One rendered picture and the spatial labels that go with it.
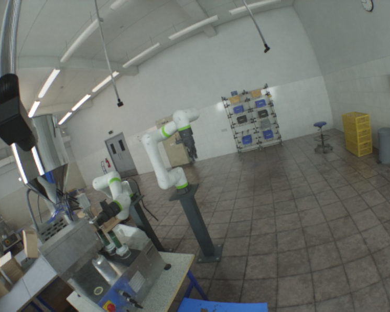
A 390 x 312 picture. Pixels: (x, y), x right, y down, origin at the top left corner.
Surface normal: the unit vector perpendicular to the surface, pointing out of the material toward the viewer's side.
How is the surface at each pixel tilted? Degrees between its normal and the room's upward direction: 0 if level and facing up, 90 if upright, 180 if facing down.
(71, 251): 90
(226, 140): 90
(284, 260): 0
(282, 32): 90
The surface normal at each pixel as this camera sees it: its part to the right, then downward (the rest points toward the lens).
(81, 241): 0.89, -0.22
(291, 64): -0.33, 0.31
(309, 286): -0.32, -0.92
